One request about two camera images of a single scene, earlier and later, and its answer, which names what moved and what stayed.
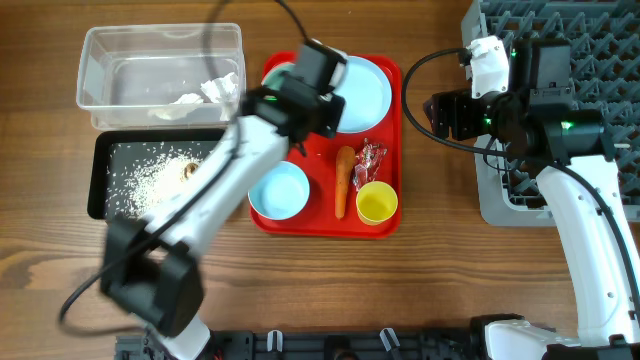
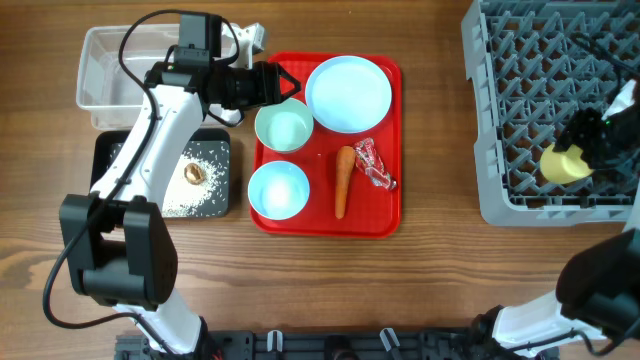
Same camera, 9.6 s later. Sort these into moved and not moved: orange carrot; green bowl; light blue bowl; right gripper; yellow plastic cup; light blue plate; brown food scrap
Moved: yellow plastic cup; right gripper; green bowl
Not moved: brown food scrap; light blue plate; light blue bowl; orange carrot
